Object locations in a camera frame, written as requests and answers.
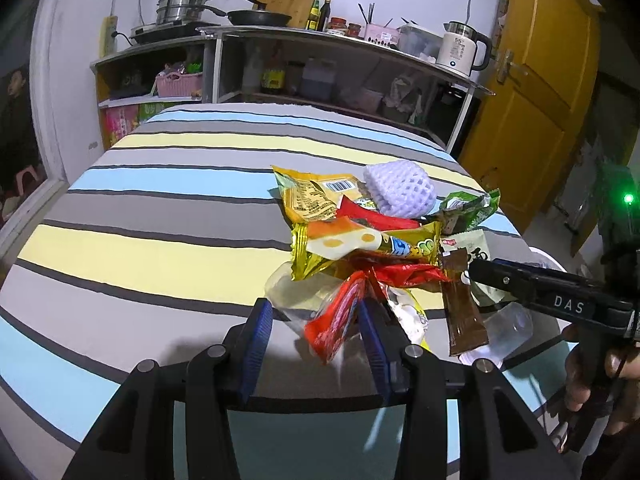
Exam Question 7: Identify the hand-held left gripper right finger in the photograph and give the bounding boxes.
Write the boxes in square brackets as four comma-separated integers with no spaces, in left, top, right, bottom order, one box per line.
[356,299,576,480]

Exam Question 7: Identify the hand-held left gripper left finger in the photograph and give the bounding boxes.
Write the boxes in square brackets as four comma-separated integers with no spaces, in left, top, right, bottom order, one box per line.
[62,299,274,480]

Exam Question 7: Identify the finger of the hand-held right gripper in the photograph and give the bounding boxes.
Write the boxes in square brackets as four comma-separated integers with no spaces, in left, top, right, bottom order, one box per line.
[468,258,634,329]

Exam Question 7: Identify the white snack packet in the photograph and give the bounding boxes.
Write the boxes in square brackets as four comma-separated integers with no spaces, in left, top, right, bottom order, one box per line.
[384,285,431,351]

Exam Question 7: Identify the brown sachet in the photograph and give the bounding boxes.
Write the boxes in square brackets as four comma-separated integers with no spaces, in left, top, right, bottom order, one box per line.
[439,250,490,357]

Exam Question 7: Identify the red wrapper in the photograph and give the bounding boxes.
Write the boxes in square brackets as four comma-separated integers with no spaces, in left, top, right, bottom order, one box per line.
[350,255,451,287]

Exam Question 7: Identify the yellow snack packet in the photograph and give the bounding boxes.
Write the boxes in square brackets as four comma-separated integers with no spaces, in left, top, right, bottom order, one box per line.
[271,165,367,224]

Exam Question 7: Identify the white foam fruit net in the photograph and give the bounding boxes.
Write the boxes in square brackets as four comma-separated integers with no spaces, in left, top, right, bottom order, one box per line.
[362,159,437,217]

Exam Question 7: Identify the person's right hand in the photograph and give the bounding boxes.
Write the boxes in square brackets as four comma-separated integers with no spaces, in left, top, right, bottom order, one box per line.
[562,325,640,437]

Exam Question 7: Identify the clear plastic bag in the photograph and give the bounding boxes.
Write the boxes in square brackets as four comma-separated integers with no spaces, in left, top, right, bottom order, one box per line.
[264,262,346,334]

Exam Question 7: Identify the white and green packet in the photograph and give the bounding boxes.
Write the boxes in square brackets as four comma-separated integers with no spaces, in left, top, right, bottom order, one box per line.
[440,229,521,307]

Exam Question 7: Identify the green snack wrapper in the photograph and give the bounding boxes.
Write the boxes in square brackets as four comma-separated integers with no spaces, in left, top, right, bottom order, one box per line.
[425,188,501,234]

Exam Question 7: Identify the orange egg print snack packet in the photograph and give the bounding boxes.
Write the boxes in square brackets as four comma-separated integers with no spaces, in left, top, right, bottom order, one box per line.
[291,217,444,281]

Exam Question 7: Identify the red and dark snack packet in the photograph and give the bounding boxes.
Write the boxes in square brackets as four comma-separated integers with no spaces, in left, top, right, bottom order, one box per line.
[334,195,421,232]

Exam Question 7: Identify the striped bed sheet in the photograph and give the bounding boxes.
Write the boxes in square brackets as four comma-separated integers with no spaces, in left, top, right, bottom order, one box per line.
[0,102,566,480]

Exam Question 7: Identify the yellow wooden door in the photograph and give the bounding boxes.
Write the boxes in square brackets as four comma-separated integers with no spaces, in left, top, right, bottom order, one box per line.
[457,0,606,234]

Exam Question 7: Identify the white electric kettle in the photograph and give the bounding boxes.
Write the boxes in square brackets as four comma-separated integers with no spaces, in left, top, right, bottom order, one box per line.
[436,20,494,79]

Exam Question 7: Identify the pink printed box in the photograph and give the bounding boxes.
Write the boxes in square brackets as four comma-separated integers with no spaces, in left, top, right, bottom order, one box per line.
[105,105,140,149]

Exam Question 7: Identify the dark bottle with yellow label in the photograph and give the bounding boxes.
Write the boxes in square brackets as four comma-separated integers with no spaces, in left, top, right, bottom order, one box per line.
[261,57,287,95]

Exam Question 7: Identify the clear plastic container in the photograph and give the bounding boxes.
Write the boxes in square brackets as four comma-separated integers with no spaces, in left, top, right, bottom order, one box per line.
[400,22,444,59]

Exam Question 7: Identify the pink plastic basket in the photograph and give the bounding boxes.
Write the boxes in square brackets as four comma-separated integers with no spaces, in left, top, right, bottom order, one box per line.
[156,71,204,97]

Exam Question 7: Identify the grey plastic jug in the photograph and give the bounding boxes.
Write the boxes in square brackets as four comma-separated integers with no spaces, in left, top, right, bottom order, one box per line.
[300,57,337,101]

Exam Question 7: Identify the pink stool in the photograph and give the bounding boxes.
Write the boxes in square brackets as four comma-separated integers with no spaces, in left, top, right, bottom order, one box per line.
[12,165,42,194]

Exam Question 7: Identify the pink utensil holder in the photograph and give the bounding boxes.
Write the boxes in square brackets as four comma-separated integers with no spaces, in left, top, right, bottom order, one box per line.
[362,22,402,49]

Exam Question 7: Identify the metal kitchen shelf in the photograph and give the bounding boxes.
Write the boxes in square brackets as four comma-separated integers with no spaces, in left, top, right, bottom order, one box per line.
[90,25,496,161]

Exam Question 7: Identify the black frying pan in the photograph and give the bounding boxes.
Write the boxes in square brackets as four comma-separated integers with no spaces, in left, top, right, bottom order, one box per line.
[200,0,294,29]

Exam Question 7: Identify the black induction cooker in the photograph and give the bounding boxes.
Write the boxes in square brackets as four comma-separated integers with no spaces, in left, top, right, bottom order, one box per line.
[131,21,207,44]

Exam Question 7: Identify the yellow power strip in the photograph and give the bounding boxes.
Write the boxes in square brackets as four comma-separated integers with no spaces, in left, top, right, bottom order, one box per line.
[102,15,119,59]

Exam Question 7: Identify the steel steamer pot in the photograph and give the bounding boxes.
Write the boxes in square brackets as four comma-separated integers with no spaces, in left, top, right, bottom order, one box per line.
[156,0,214,26]

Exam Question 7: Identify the metal door handle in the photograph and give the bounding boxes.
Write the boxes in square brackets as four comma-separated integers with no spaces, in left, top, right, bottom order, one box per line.
[497,49,529,85]

